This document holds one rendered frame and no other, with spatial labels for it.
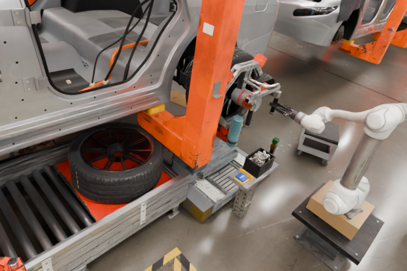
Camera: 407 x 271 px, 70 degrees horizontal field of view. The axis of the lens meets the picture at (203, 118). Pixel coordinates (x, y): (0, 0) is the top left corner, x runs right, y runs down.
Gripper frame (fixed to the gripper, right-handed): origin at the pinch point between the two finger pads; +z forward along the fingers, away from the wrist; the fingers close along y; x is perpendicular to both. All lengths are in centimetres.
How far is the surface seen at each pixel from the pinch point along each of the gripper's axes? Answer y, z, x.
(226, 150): -10, 27, -61
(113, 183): -126, 31, -35
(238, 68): -28.8, 22.5, 28.1
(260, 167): -42, -24, -27
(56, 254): -170, 13, -45
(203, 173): -45, 23, -67
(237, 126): -32.3, 9.2, -14.6
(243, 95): -22.2, 17.0, 6.5
